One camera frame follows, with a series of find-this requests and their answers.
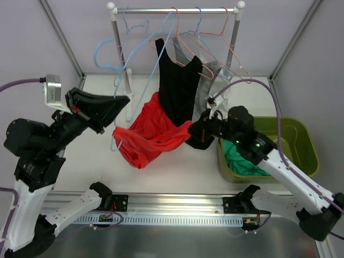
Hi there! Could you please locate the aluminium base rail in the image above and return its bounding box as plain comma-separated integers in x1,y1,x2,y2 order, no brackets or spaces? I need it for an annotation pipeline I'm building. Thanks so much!
45,189,296,214

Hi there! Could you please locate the pink hanger under white top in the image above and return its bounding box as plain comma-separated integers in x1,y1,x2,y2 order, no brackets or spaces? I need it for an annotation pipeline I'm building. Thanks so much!
190,1,252,80

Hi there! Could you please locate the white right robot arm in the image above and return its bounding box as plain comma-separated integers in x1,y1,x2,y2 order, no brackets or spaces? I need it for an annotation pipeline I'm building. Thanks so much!
188,106,343,241

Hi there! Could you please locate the black tank top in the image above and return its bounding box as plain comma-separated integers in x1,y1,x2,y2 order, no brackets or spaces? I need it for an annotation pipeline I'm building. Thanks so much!
155,38,216,151

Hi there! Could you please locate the blue hanger under grey top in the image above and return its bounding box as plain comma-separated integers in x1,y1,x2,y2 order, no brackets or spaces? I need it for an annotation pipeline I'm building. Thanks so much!
163,6,233,81

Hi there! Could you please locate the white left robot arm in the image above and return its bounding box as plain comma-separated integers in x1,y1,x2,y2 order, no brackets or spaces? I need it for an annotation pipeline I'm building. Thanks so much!
1,88,130,257

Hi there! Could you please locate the silver clothes rack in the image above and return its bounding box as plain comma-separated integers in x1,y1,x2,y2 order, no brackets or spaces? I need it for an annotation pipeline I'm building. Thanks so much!
106,1,246,123

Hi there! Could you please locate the pink hanger under black top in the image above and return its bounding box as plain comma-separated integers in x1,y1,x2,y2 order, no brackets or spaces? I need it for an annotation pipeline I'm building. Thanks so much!
165,6,214,80

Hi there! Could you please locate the red tank top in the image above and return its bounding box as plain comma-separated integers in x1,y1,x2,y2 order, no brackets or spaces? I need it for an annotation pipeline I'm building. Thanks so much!
112,92,192,169

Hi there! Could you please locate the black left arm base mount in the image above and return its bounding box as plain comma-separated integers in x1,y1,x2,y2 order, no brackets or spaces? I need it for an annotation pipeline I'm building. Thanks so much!
109,194,129,212

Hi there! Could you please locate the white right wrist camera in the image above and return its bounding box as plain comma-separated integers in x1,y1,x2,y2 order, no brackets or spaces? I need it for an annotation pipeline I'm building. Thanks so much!
206,94,224,119

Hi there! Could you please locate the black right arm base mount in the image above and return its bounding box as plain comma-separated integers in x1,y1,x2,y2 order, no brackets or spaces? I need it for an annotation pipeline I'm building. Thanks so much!
222,196,251,214

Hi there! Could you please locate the olive green plastic basket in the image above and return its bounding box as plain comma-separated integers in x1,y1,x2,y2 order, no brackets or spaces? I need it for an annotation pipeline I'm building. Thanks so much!
217,117,320,183

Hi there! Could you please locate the aluminium corner frame post right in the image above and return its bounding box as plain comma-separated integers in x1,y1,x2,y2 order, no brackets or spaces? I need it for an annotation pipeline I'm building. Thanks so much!
269,0,324,82

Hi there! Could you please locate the aluminium corner frame post left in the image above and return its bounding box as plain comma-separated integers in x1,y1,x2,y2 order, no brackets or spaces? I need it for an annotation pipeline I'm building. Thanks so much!
38,0,84,80

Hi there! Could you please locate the aluminium corner frame post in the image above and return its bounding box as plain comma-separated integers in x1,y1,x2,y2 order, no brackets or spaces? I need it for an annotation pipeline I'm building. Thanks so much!
38,0,84,80
269,0,324,82

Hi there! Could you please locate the light blue hanger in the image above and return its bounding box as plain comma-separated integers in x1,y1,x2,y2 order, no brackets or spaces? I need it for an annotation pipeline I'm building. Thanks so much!
112,6,149,91

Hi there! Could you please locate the green tank top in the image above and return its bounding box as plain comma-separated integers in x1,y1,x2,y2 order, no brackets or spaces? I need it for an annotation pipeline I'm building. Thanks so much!
223,140,270,176

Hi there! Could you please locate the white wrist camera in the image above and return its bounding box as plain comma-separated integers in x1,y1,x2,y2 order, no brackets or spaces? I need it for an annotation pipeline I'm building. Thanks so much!
206,94,224,119
42,74,71,113

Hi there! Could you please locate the white tank top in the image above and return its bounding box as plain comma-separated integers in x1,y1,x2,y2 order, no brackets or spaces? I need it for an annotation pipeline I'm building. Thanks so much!
214,68,232,111

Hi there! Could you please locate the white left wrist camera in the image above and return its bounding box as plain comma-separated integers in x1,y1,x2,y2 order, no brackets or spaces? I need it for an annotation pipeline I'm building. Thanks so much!
42,74,71,113

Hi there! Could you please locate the grey tank top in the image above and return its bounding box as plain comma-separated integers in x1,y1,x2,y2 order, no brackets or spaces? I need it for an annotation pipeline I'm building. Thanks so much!
173,38,222,122

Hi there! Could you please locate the white slotted cable duct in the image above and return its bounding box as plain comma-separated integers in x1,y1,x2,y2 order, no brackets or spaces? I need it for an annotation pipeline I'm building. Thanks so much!
75,213,243,227

